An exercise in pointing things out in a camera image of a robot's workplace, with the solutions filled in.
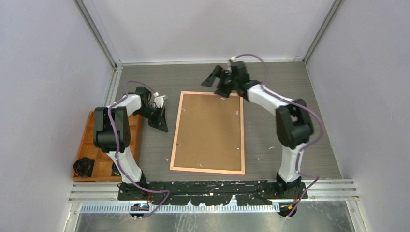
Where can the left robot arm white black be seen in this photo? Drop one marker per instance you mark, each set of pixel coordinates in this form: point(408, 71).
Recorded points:
point(112, 132)

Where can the aluminium rail front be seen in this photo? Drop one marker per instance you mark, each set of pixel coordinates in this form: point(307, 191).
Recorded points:
point(322, 190)

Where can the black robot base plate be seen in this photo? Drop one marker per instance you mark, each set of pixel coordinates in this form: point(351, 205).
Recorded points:
point(209, 193)

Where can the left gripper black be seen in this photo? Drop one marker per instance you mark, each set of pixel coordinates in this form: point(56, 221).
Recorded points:
point(162, 123)

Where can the pink wooden picture frame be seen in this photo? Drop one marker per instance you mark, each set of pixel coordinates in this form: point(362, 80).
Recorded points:
point(174, 144)

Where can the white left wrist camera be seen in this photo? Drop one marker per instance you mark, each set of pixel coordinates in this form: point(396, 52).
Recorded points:
point(159, 100)

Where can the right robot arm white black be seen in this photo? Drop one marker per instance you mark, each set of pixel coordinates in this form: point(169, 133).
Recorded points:
point(293, 123)

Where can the orange compartment tray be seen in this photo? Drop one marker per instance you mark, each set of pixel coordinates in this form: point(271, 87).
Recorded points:
point(101, 163)

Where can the brown frame backing board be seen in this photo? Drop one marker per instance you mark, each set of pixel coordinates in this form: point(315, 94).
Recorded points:
point(208, 134)

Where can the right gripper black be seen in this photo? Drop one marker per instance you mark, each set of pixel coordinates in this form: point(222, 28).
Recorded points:
point(216, 73)

